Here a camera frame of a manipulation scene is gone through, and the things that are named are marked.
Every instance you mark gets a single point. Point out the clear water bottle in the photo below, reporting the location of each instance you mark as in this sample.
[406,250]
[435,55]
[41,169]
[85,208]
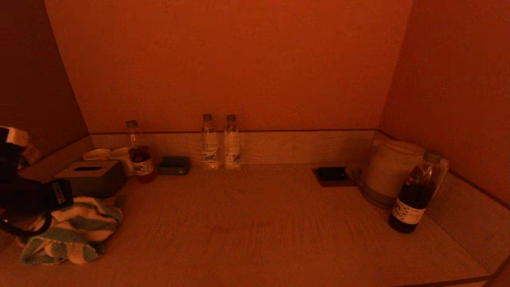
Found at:
[232,151]
[210,151]

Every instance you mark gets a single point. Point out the black table socket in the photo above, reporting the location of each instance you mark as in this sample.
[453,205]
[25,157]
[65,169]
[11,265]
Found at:
[330,174]

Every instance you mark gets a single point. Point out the green white striped towel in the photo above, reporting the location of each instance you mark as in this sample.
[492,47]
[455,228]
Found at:
[79,231]

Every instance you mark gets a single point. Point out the white electric kettle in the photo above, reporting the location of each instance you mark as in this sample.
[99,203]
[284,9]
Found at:
[388,171]

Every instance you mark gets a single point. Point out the grey tissue box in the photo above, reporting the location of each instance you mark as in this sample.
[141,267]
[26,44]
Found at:
[99,183]

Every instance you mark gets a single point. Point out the small bottle with red drink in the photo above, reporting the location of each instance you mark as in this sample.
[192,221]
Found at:
[143,167]

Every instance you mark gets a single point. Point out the small dark rectangular box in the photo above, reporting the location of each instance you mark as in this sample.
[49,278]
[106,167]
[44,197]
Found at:
[174,166]

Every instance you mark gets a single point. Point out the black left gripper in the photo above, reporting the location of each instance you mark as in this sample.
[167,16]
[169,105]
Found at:
[24,197]

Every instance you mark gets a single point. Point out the large bottle with dark drink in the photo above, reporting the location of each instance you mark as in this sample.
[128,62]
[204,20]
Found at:
[414,195]

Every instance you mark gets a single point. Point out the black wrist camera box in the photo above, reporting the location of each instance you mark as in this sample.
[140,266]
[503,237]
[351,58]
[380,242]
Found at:
[59,193]

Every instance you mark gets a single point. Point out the white ceramic cup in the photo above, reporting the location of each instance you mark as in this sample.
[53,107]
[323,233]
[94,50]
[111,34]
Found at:
[123,159]
[97,154]

